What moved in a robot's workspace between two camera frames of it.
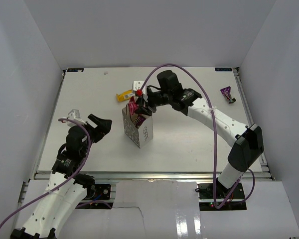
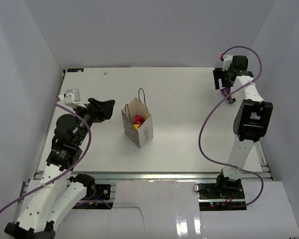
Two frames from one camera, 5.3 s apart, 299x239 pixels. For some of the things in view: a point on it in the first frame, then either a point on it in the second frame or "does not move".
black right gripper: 142,109 -> 219,74
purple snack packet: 226,91 does not move
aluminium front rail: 158,176 does not move
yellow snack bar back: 124,95 -> 136,126
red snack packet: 133,106 -> 139,119
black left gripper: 103,126 -> 100,110
